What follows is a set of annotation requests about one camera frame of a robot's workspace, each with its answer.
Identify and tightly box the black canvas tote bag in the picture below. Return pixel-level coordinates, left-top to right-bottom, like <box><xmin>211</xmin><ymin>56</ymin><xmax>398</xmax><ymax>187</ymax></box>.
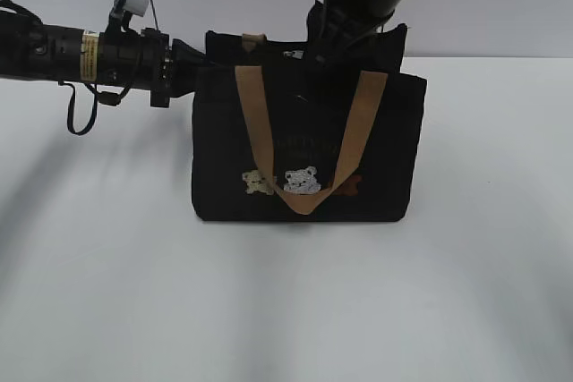
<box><xmin>191</xmin><ymin>24</ymin><xmax>427</xmax><ymax>223</ymax></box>

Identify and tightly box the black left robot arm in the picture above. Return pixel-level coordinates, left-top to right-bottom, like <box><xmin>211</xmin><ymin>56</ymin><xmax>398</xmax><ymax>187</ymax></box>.
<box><xmin>1</xmin><ymin>0</ymin><xmax>210</xmax><ymax>107</ymax></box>

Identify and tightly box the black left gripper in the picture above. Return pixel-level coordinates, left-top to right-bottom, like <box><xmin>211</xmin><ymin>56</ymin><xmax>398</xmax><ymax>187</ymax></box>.
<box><xmin>95</xmin><ymin>28</ymin><xmax>207</xmax><ymax>108</ymax></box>

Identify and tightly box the black camera cable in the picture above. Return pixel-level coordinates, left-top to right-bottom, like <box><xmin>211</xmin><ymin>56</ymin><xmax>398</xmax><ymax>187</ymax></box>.
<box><xmin>56</xmin><ymin>80</ymin><xmax>131</xmax><ymax>135</ymax></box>

